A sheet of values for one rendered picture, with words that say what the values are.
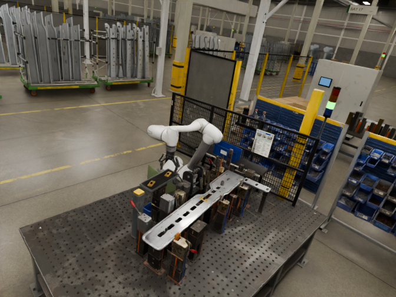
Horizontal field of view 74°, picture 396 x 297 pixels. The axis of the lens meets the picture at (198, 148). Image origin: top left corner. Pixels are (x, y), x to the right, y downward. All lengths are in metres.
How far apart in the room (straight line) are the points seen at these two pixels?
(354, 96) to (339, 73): 0.78
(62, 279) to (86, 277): 0.16
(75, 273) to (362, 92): 7.88
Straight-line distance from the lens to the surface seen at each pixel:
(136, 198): 2.16
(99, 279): 2.19
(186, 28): 9.87
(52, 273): 2.28
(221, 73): 4.57
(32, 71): 8.56
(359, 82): 8.58
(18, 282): 3.24
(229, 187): 2.67
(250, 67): 6.62
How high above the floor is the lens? 2.41
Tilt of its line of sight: 25 degrees down
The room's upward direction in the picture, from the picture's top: 9 degrees clockwise
